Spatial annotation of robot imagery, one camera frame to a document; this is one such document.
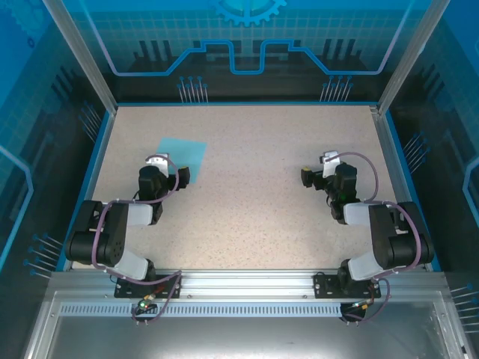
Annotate aluminium frame post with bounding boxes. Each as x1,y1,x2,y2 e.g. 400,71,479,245
376,0,439,115
41,0,118,114

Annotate slotted grey cable duct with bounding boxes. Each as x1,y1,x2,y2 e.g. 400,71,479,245
58,303,441,319

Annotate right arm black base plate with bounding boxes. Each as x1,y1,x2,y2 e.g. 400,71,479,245
313,271,382,299

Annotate light blue paper sheet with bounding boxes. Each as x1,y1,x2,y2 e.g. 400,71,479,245
153,137,208,184

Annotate silver metal bracket with cable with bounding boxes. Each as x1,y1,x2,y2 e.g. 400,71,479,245
317,150,342,179

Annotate long aluminium mounting rail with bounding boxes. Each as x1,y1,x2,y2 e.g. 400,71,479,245
50,269,448,300

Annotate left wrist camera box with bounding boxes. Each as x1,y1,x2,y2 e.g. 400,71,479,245
144,152,170,176

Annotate cable connector with green light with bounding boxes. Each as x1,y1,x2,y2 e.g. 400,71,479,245
135,294,157,314
341,298,376,322

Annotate blue table border strip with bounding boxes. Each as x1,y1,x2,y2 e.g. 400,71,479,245
381,111,443,272
55,110,117,272

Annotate grey metal tray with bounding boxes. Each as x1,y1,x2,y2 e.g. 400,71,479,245
22,291,471,359

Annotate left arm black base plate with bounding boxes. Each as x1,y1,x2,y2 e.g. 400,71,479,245
114,274,183,299

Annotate aluminium side rail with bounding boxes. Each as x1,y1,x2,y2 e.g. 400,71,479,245
369,105,430,271

